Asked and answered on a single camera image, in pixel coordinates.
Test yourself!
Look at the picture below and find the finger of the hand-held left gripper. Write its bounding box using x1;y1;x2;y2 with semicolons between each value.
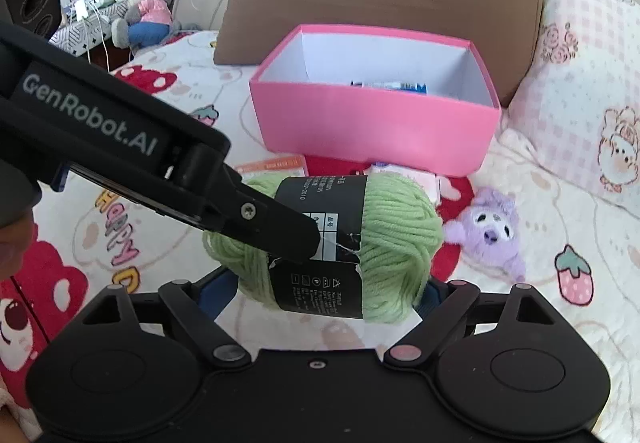
170;144;322;265

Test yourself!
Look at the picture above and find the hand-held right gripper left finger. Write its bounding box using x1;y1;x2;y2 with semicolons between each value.
80;265;253;372

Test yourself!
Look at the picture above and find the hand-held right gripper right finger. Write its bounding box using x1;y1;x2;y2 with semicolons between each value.
383;279;569;369

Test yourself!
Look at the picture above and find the grey orange card box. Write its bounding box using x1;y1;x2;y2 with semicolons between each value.
234;154;307;184

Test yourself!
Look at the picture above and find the green yarn ball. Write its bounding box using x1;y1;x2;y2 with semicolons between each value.
202;173;445;325

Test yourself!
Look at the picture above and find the purple plush toy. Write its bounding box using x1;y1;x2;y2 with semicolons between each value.
442;188;527;281

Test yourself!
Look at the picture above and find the white wet wipes pack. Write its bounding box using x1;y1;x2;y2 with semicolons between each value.
362;162;442;205

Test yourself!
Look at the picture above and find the pink cardboard box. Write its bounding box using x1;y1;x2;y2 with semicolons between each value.
249;23;502;178

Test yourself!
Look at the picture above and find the blue wet wipes pack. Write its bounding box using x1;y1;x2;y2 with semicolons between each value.
350;80;429;95

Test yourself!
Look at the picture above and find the person's left hand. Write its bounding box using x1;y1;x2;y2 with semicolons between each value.
0;218;34;282

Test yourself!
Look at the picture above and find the patterned side table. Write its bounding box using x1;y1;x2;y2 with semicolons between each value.
48;3;132;58

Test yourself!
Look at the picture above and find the bear printed blanket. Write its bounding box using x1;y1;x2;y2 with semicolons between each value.
0;30;640;443

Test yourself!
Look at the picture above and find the pink checked pillow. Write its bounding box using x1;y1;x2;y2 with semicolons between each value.
502;0;640;214

